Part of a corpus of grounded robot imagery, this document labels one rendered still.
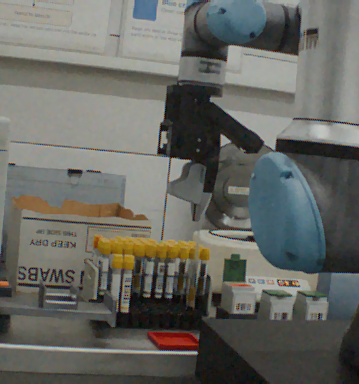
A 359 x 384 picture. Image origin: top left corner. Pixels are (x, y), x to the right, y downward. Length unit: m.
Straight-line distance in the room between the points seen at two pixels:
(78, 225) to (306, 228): 0.68
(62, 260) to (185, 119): 0.35
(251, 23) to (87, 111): 0.69
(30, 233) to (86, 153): 0.40
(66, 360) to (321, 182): 0.47
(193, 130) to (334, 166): 0.47
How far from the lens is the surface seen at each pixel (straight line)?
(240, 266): 1.22
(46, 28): 1.66
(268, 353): 0.83
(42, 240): 1.32
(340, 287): 1.30
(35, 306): 1.06
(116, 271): 1.13
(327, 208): 0.71
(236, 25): 1.05
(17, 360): 1.01
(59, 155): 1.66
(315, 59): 0.74
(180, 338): 1.12
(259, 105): 1.78
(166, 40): 1.71
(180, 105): 1.16
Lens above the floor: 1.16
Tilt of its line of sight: 3 degrees down
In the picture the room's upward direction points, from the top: 6 degrees clockwise
